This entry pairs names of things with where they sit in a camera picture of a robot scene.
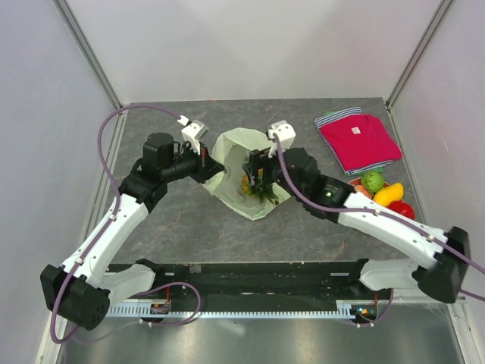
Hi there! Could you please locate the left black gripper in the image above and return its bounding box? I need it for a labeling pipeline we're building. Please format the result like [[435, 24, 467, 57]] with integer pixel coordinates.
[[162, 140, 224, 184]]

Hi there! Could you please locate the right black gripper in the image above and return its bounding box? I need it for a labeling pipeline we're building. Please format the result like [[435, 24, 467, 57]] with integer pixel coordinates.
[[242, 140, 305, 202]]

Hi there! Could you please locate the small pineapple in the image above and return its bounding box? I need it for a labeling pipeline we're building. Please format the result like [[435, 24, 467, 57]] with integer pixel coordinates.
[[239, 168, 280, 206]]

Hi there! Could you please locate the pale green plastic bag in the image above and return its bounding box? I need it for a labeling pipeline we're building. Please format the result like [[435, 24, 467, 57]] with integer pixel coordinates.
[[204, 127, 290, 221]]

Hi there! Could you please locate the green round fruit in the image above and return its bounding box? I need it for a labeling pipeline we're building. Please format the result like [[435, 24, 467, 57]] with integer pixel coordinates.
[[361, 171, 385, 194]]

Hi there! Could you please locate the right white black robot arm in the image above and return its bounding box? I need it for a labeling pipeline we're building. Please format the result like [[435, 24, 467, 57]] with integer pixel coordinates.
[[242, 148, 471, 303]]

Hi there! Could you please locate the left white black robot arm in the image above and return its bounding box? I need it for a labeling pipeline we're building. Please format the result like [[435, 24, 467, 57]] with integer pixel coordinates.
[[40, 133, 224, 331]]

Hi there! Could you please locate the blue white striped shirt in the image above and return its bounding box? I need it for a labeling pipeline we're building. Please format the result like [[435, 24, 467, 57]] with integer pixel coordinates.
[[314, 106, 395, 175]]

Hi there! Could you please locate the peach fruit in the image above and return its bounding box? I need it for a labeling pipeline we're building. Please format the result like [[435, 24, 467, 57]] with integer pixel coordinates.
[[354, 184, 373, 199]]

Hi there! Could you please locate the red folded shirt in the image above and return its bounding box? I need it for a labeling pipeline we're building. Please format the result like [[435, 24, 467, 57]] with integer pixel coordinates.
[[320, 115, 402, 170]]

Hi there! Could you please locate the yellow bell pepper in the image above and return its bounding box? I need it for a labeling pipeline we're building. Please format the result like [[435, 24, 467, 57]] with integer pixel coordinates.
[[373, 183, 405, 207]]

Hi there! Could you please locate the red bell pepper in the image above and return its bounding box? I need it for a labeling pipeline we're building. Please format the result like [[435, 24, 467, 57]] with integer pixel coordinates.
[[388, 200, 415, 220]]

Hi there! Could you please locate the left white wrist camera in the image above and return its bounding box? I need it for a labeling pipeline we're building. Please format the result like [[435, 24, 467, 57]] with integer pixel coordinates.
[[181, 120, 208, 155]]

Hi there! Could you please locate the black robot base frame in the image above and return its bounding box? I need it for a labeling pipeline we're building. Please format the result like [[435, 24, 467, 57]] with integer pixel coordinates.
[[105, 257, 418, 315]]

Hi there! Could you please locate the light blue cable duct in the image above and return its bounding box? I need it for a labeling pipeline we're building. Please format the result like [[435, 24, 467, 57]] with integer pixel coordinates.
[[106, 301, 376, 319]]

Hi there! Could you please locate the left aluminium frame post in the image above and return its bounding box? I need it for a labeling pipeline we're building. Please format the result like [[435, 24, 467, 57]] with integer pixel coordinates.
[[52, 0, 123, 108]]

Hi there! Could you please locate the aluminium frame post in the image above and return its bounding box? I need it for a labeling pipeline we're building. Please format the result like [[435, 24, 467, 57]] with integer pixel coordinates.
[[385, 0, 455, 111], [52, 0, 123, 108]]

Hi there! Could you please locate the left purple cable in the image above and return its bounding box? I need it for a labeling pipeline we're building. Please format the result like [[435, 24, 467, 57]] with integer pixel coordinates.
[[49, 105, 190, 345]]

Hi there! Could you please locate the right aluminium frame post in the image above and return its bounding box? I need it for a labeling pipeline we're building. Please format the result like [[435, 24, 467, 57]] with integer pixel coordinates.
[[385, 0, 455, 111]]

